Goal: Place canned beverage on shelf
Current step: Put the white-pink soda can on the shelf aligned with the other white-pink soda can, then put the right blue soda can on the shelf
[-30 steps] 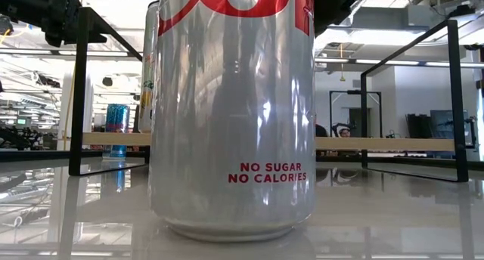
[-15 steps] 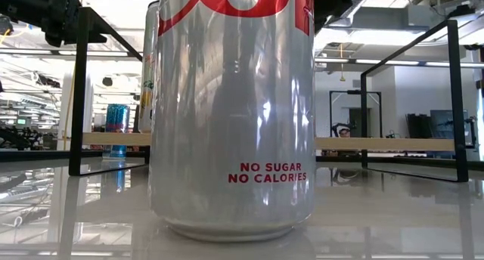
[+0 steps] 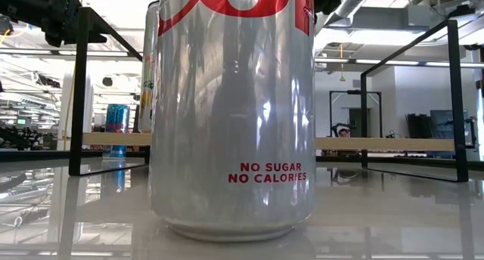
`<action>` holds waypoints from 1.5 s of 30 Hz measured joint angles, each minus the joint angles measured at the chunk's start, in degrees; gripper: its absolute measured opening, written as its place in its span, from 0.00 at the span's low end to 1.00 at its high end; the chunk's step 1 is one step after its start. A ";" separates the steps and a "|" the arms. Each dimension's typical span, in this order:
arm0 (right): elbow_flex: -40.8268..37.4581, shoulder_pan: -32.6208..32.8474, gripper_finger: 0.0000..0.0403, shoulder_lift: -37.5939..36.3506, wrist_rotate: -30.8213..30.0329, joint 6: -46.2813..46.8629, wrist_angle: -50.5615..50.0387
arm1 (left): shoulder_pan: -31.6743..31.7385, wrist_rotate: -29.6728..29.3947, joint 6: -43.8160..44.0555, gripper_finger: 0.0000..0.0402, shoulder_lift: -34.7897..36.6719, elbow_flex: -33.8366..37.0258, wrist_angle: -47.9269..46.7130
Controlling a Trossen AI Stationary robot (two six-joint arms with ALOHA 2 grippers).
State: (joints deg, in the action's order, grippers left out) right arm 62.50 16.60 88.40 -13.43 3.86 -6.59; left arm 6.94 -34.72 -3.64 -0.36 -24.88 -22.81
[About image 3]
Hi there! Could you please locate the dark computer monitor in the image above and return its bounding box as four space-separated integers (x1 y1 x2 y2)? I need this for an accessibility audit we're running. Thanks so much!
430 109 472 147

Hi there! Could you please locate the wooden shelf black metal frame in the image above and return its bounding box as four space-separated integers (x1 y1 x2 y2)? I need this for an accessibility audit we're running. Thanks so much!
67 6 470 184

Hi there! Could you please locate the silver ventilation duct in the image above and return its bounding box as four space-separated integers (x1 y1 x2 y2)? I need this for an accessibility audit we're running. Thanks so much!
323 0 379 28

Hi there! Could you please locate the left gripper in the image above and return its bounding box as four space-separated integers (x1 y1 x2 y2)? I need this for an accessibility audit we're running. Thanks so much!
0 0 108 48

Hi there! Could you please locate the hanging cord fixture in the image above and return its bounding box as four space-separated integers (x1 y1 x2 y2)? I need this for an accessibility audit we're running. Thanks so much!
339 43 346 82

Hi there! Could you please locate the blue energy drink can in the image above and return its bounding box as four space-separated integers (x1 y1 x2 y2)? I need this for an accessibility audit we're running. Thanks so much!
101 104 132 159

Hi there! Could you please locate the black background box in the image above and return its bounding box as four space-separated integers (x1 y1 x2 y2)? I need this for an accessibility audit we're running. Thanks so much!
405 113 430 140

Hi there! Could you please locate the white Celsius can orange print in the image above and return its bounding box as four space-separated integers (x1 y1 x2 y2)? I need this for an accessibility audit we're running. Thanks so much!
138 0 160 135

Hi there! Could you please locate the black background rig frame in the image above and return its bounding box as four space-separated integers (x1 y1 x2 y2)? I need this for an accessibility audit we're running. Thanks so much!
328 88 383 138

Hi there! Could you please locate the black table frame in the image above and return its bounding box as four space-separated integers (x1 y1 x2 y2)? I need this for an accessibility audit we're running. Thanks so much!
0 149 484 169

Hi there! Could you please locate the silver red soda can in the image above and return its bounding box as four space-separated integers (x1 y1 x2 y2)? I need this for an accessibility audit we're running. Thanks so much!
149 0 317 243

